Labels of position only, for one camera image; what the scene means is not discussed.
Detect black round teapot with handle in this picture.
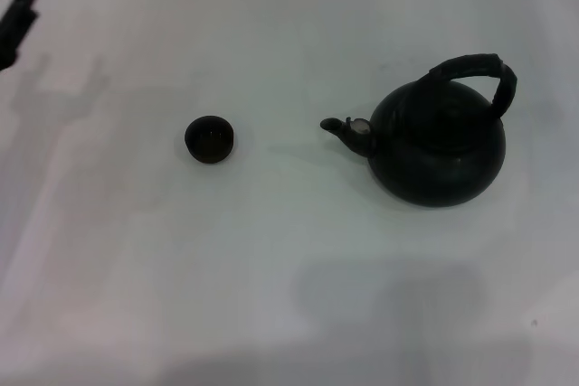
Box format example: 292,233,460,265
319,52,519,209

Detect small dark round teacup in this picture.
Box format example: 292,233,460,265
184,114,237,165

